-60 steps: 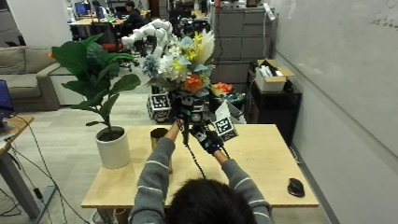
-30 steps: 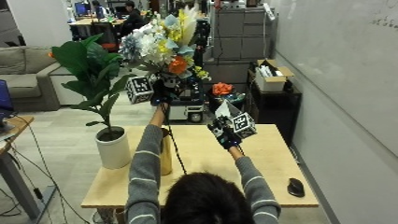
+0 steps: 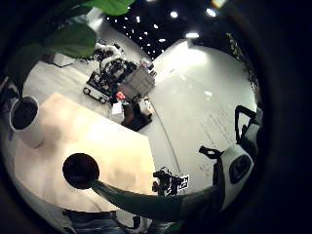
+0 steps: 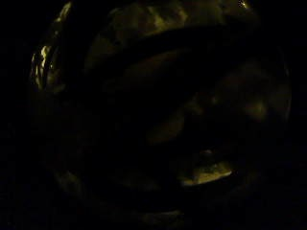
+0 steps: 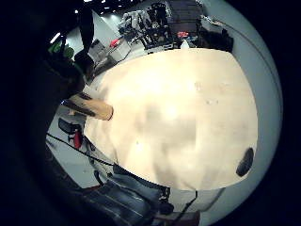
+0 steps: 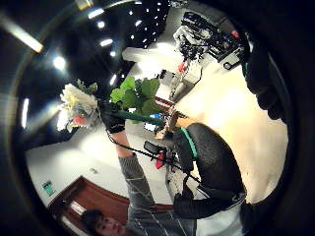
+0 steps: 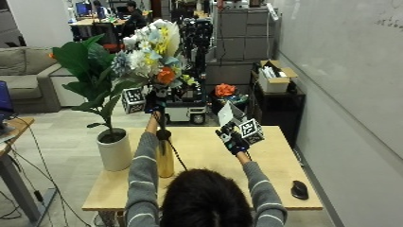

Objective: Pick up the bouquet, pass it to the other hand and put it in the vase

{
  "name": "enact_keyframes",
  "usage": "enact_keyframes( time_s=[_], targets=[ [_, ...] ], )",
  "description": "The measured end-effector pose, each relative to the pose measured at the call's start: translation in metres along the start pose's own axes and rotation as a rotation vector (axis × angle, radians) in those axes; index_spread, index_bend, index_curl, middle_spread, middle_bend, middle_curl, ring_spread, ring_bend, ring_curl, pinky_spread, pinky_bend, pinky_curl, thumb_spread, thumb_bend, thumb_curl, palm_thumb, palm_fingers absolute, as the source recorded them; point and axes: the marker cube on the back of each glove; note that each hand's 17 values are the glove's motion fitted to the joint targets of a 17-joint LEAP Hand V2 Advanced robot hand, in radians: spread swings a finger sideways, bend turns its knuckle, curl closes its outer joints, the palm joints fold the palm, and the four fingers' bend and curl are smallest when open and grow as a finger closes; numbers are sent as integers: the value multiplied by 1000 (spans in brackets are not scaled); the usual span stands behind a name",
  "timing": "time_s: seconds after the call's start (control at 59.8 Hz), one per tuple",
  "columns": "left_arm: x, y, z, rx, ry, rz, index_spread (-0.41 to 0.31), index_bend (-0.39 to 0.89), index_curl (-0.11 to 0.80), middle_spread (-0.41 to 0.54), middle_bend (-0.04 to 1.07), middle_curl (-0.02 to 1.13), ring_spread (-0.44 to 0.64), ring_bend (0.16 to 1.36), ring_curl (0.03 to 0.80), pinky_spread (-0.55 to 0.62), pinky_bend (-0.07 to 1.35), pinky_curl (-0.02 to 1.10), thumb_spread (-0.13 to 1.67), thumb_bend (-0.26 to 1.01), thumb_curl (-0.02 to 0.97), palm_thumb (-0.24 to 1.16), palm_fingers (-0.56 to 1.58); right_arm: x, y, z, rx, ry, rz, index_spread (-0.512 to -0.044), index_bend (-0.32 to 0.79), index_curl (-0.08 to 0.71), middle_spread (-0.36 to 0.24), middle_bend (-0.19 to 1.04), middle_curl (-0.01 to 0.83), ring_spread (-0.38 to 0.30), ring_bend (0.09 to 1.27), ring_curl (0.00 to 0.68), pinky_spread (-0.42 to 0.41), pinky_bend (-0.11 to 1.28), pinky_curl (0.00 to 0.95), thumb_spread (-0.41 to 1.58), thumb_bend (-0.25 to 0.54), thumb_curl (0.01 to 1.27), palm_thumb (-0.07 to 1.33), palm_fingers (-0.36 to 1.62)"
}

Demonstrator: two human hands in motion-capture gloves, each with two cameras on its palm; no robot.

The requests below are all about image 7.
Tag person's left hand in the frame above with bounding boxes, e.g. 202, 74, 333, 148
143, 89, 168, 115

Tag person's right hand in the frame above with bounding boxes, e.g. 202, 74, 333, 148
214, 120, 251, 156

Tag artificial flower bouquet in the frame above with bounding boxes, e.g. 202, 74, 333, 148
108, 18, 199, 131

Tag white marker cube right glove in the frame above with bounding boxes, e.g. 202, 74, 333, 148
236, 117, 265, 146

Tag white marker cube glove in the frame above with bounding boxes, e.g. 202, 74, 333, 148
236, 117, 265, 146
120, 87, 147, 114

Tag white marker cube left glove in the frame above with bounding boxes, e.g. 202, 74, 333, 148
120, 87, 147, 114

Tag orange artificial flower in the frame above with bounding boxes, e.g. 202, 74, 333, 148
214, 82, 237, 98

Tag black shelf unit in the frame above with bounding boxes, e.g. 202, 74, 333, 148
248, 70, 307, 148

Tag gold vase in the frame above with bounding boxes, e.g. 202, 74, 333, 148
155, 130, 176, 179

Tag black mobile robot white base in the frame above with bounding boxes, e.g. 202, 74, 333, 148
163, 18, 216, 126

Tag green leafy plant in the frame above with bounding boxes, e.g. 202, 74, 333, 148
51, 33, 142, 135

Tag cardboard box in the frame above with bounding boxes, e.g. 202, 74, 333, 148
255, 59, 299, 95

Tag white plant pot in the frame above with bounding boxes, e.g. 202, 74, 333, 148
95, 127, 132, 172

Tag black and red chair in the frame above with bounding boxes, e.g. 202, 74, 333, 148
90, 22, 126, 54

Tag the person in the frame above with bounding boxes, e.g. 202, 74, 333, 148
124, 131, 289, 227

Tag black computer mouse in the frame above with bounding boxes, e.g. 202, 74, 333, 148
289, 180, 309, 201

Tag wooden office desk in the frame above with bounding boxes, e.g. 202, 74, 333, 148
67, 17, 128, 28

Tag grey filing cabinets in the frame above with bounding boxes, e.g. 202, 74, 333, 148
212, 7, 279, 62

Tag grey sofa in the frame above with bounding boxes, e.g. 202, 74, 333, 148
0, 45, 86, 114

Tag computer monitor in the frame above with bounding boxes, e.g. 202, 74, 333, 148
74, 2, 93, 17

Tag wooden side desk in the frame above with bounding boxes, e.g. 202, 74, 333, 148
0, 116, 58, 223

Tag blue laptop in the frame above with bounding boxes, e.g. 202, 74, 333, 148
0, 80, 17, 122

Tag black glove cable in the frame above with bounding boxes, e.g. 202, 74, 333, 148
154, 111, 188, 172

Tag wall whiteboard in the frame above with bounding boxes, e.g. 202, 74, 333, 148
273, 0, 403, 160

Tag black floor cable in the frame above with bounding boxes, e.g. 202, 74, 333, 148
7, 116, 93, 227

